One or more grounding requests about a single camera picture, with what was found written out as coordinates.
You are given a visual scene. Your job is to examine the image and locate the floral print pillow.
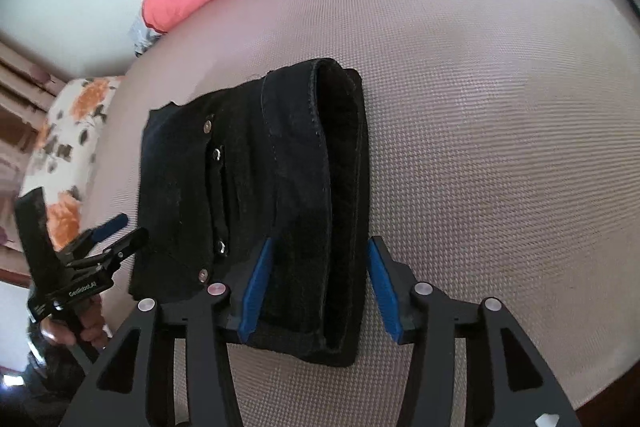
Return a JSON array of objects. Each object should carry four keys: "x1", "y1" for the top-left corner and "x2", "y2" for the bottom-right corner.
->
[{"x1": 20, "y1": 76, "x2": 128, "y2": 254}]

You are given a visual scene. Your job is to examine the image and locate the wooden headboard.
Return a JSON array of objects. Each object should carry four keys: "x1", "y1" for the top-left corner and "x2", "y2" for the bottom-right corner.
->
[{"x1": 0, "y1": 39, "x2": 68, "y2": 158}]

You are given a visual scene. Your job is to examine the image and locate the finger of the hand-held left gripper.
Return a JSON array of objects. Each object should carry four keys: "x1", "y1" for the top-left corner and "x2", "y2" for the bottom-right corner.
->
[
  {"x1": 100, "y1": 227, "x2": 150, "y2": 267},
  {"x1": 75, "y1": 213, "x2": 129, "y2": 254}
]

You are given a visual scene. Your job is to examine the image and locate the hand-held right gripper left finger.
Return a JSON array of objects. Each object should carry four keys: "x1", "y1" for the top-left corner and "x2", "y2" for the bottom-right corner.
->
[{"x1": 60, "y1": 237, "x2": 276, "y2": 427}]

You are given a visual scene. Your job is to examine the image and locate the person's left hand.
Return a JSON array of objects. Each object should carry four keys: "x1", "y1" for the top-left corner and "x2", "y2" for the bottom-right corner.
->
[{"x1": 40, "y1": 296, "x2": 108, "y2": 349}]

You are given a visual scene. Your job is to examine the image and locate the person's dark clothing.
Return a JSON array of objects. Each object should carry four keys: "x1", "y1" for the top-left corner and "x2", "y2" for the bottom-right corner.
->
[{"x1": 22, "y1": 337, "x2": 103, "y2": 410}]

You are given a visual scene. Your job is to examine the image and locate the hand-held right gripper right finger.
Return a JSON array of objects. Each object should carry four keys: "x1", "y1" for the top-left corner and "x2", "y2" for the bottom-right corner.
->
[{"x1": 366, "y1": 236, "x2": 583, "y2": 427}]

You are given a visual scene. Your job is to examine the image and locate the black pants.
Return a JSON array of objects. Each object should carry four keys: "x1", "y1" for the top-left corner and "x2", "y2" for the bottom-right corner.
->
[{"x1": 128, "y1": 57, "x2": 372, "y2": 369}]

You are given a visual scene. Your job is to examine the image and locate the beige textured bed mat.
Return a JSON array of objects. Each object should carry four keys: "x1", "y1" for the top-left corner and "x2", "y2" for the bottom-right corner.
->
[{"x1": 75, "y1": 0, "x2": 640, "y2": 413}]

